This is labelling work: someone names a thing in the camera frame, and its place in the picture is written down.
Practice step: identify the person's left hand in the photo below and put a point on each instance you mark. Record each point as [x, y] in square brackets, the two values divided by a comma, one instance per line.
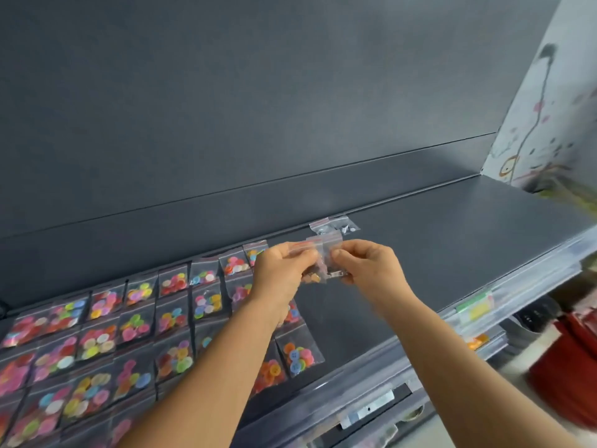
[277, 279]

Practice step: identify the person's right hand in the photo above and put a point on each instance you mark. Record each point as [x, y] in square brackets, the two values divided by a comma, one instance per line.
[378, 275]

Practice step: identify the grid of arranged button bags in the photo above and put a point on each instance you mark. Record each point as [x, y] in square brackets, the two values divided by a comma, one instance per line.
[93, 340]

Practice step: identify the person's left forearm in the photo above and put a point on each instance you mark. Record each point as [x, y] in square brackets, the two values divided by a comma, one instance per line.
[200, 391]

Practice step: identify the orange brown packet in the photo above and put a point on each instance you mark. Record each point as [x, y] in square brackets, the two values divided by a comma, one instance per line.
[478, 341]

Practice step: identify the white blue flat packet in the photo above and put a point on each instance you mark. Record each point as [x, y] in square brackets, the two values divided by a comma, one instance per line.
[368, 408]

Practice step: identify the black basket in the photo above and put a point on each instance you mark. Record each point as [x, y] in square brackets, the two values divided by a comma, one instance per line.
[536, 321]

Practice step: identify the red container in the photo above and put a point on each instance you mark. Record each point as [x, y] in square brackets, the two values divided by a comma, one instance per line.
[569, 368]

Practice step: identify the white illustrated side panel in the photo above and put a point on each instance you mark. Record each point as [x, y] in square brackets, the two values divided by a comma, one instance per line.
[550, 111]

